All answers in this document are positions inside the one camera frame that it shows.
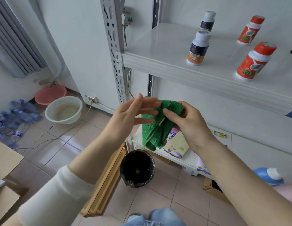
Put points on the pink plastic case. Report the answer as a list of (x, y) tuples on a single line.
[(287, 193)]

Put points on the wall power socket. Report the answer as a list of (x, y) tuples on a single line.
[(92, 99)]

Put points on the beige paper card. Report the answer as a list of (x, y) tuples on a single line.
[(180, 143)]

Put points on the purple detergent bag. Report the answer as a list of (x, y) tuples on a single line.
[(170, 138), (202, 168)]

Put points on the pack of water bottles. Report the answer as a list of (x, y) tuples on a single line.
[(16, 117)]

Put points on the person's left hand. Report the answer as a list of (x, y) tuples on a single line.
[(124, 120)]

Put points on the brown cardboard carton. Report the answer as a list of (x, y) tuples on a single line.
[(7, 160), (5, 202)]

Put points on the pale green plastic bucket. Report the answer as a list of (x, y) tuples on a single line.
[(63, 110)]

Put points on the person's right forearm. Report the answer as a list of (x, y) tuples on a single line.
[(242, 185)]

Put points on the blue detergent container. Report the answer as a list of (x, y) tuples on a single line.
[(263, 174)]

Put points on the green cleaning cloth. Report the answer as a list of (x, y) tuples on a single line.
[(155, 134)]

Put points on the person's right hand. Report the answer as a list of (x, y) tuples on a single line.
[(193, 127)]

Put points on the pink plastic basin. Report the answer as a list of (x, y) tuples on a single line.
[(50, 94)]

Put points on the electrical breaker box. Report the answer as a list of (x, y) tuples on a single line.
[(126, 16)]

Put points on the person's blue jeans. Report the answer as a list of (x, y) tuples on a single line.
[(164, 216)]

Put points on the black-lined trash bin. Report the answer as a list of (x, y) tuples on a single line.
[(131, 162)]

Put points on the row of green yellow stickers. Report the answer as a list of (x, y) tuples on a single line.
[(220, 134)]

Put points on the white bottle orange label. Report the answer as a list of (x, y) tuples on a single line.
[(207, 22), (197, 51)]

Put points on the white arm sleeve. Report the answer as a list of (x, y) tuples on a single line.
[(56, 197)]

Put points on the red cap white bottle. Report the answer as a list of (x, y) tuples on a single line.
[(253, 65), (249, 32)]

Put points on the white metal shelving unit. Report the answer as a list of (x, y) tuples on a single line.
[(171, 39)]

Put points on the white standing air conditioner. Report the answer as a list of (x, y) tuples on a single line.
[(18, 39)]

